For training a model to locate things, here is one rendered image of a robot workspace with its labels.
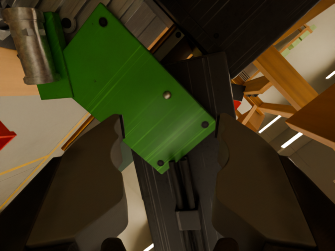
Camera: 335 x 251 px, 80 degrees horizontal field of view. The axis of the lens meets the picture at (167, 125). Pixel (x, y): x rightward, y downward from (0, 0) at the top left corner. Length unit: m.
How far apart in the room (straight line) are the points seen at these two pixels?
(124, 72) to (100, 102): 0.05
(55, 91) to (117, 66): 0.09
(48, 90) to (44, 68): 0.04
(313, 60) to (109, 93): 9.93
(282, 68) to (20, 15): 0.98
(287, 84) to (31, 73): 0.99
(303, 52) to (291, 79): 8.93
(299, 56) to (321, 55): 0.78
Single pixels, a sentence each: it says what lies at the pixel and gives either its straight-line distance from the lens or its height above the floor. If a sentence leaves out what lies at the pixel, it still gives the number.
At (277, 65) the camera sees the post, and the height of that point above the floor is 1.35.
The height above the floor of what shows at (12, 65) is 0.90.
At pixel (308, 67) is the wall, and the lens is 10.00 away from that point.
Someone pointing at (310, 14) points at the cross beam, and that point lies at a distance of 0.74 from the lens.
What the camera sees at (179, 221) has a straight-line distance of 0.32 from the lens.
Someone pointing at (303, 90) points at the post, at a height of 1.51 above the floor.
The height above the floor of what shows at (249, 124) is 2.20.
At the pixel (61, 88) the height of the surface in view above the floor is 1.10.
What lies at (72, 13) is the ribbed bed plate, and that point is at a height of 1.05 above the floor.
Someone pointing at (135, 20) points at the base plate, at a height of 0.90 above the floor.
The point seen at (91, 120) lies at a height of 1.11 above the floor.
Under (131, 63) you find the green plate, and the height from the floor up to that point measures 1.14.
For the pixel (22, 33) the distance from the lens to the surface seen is 0.27.
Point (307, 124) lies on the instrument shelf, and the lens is 0.73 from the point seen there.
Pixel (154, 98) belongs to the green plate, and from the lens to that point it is 0.27.
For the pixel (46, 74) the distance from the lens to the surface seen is 0.27.
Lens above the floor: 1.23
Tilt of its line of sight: 1 degrees down
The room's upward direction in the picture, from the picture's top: 137 degrees clockwise
